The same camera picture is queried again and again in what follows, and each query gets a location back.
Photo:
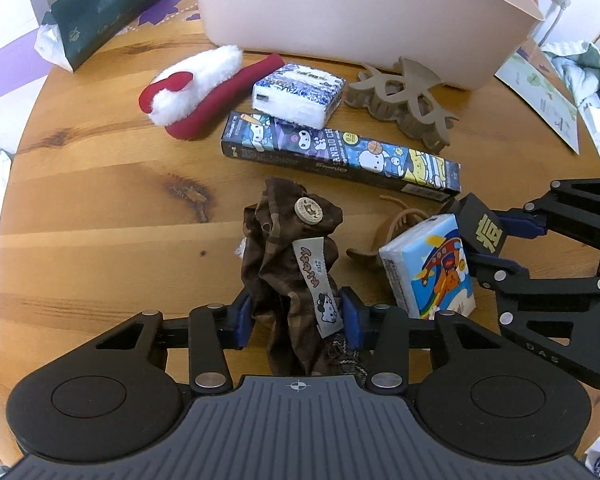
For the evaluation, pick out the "long cartoon pen box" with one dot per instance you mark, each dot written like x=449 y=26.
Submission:
x=330 y=152

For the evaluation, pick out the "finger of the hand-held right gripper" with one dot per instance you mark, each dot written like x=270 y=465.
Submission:
x=522 y=223
x=495 y=266

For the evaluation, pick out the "wooden desktop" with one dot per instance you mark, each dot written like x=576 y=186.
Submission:
x=105 y=185

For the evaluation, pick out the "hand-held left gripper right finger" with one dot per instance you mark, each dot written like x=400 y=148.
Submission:
x=352 y=321

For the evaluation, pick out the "red white plush toy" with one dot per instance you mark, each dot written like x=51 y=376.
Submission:
x=200 y=90

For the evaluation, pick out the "black cube with gold character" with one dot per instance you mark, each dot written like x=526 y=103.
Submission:
x=480 y=225

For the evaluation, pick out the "printed paper leaflet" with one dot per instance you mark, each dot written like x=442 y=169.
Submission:
x=545 y=95

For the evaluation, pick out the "white blue tissue pack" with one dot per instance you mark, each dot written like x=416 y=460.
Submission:
x=300 y=92

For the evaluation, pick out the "colourful cartoon tissue pack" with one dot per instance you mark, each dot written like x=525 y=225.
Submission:
x=430 y=270

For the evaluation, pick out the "dark green tissue pack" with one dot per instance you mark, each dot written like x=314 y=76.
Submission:
x=105 y=15

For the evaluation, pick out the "taupe hair claw clip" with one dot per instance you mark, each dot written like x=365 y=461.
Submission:
x=400 y=95

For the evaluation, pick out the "purple flower mat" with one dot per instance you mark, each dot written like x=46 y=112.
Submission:
x=172 y=2

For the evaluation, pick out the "pale checked blanket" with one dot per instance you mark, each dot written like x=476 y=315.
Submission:
x=595 y=90

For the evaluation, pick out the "beige storage bin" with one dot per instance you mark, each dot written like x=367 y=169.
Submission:
x=340 y=5

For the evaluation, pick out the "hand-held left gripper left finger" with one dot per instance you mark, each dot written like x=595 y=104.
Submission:
x=242 y=321

